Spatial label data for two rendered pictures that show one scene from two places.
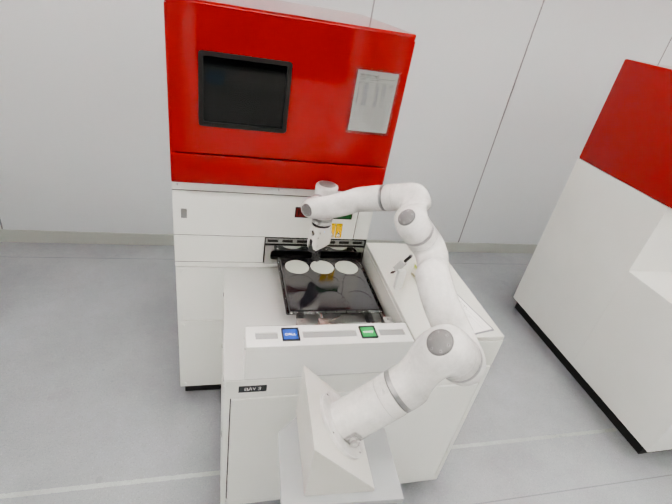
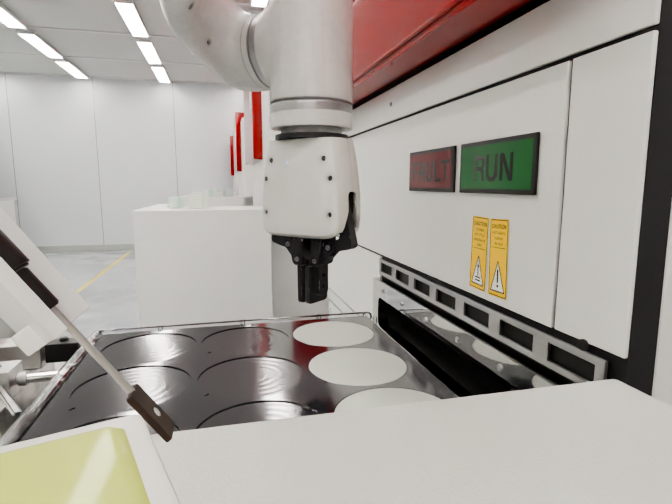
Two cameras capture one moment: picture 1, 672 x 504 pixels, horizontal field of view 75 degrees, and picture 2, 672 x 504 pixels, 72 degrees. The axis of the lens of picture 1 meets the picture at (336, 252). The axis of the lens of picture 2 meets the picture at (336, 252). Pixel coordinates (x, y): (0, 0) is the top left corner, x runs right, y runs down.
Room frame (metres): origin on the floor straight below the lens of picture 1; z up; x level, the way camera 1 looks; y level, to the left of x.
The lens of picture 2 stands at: (1.55, -0.41, 1.08)
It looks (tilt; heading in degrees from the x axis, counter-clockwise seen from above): 8 degrees down; 94
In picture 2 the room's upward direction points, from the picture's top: straight up
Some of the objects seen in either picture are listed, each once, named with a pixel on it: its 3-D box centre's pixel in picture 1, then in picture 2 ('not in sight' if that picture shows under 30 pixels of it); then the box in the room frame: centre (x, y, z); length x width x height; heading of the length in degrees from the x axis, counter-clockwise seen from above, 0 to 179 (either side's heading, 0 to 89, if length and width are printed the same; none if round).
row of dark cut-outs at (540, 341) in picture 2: (316, 241); (447, 299); (1.64, 0.09, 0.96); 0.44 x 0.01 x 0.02; 108
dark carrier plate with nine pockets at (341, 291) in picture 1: (326, 282); (252, 377); (1.44, 0.01, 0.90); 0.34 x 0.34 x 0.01; 18
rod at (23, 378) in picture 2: not in sight; (40, 377); (1.23, 0.01, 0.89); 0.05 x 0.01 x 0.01; 18
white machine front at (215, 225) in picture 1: (276, 227); (397, 229); (1.59, 0.26, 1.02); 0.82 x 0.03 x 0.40; 108
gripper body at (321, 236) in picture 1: (319, 233); (312, 181); (1.49, 0.08, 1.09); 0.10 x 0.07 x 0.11; 149
